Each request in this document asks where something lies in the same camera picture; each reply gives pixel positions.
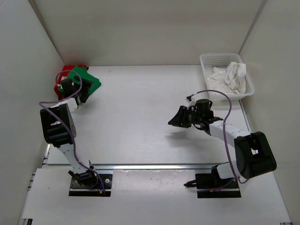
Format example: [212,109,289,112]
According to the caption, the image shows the green t-shirt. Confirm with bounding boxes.
[67,66,102,95]

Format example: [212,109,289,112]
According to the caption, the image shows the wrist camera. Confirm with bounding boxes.
[58,78,77,100]
[195,99,212,115]

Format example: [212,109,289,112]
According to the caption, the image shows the white t-shirt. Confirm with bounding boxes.
[207,62,247,94]

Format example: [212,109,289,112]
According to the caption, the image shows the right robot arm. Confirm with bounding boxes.
[168,106,277,180]

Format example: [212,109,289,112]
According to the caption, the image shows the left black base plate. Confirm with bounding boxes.
[68,173,113,197]

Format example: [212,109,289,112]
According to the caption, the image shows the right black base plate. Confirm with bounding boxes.
[184,172,241,199]

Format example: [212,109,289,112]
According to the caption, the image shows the aluminium rail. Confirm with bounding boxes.
[94,164,217,171]

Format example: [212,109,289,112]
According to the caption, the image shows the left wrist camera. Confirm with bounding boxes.
[58,78,77,100]

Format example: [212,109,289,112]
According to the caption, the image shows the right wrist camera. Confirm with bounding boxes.
[195,99,212,115]

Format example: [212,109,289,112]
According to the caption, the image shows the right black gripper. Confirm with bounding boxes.
[169,106,203,128]

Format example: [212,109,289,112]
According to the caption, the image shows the red t-shirt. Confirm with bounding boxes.
[54,65,75,100]

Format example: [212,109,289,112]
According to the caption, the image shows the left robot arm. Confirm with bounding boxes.
[39,78,98,188]

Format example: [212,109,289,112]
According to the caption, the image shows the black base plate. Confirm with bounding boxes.
[68,173,113,197]
[184,172,241,199]

